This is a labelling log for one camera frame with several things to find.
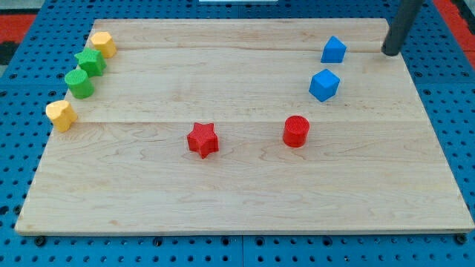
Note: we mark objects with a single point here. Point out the blue triangle block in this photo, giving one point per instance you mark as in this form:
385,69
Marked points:
334,51

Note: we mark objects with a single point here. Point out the yellow hexagon block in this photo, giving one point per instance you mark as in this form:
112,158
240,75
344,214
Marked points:
104,42

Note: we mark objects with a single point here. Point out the red star block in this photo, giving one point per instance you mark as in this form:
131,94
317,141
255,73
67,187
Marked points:
203,140

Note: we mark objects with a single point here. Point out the wooden board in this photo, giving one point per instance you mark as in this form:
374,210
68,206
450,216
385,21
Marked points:
371,163

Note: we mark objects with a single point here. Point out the red cylinder block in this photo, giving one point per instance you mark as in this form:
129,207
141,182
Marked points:
296,129

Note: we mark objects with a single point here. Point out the blue cube block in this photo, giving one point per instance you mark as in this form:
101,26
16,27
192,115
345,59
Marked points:
324,85

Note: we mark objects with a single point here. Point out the green cylinder block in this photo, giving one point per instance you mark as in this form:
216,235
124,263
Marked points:
79,84

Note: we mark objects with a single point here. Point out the green star block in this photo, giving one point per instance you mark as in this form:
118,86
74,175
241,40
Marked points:
91,61

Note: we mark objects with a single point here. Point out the yellow heart block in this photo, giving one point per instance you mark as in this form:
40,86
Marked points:
61,114

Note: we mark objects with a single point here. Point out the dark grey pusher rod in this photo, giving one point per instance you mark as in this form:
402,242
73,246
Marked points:
400,27

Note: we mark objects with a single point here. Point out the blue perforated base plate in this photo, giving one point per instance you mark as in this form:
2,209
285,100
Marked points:
39,40

